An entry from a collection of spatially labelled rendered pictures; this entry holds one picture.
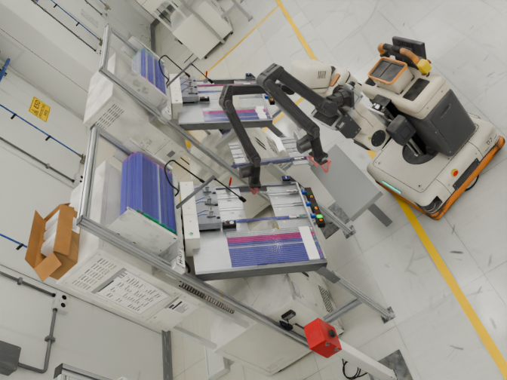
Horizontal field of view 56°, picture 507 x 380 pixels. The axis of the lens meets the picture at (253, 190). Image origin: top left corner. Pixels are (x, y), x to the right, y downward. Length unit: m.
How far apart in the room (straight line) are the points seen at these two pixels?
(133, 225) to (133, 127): 1.38
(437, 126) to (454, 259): 0.82
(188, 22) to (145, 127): 3.64
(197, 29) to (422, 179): 4.70
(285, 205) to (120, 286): 1.09
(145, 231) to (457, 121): 1.88
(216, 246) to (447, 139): 1.50
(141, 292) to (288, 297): 0.85
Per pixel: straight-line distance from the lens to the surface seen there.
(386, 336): 3.19
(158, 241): 2.49
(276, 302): 2.92
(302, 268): 2.64
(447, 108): 3.00
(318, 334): 2.46
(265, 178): 4.06
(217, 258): 2.62
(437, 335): 3.06
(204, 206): 2.83
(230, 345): 3.12
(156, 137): 3.70
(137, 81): 3.58
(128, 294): 2.61
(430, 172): 3.21
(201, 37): 7.20
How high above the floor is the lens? 2.68
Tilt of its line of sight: 35 degrees down
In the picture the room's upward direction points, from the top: 52 degrees counter-clockwise
